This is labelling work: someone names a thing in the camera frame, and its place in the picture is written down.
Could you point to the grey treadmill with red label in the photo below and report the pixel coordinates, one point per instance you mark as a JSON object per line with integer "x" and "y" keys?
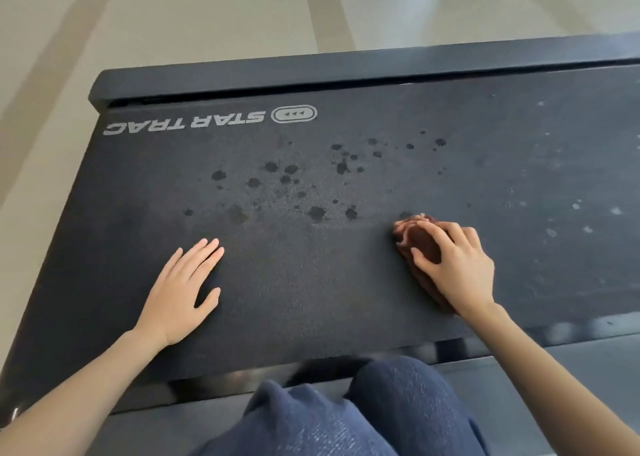
{"x": 325, "y": 270}

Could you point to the person's left hand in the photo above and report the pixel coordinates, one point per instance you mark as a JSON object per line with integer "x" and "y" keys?
{"x": 172, "y": 305}

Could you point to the person's right forearm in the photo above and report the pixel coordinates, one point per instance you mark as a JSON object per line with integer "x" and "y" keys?
{"x": 545, "y": 390}

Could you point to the person's left forearm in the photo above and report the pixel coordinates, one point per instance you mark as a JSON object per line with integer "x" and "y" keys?
{"x": 75, "y": 400}

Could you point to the person's right hand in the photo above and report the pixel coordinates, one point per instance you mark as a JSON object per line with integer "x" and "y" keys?
{"x": 465, "y": 275}

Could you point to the brown cleaning cloth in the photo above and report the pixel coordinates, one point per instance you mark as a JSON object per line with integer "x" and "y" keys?
{"x": 420, "y": 240}

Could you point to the person's dark blue trousers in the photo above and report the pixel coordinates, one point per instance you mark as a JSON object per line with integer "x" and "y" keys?
{"x": 400, "y": 405}

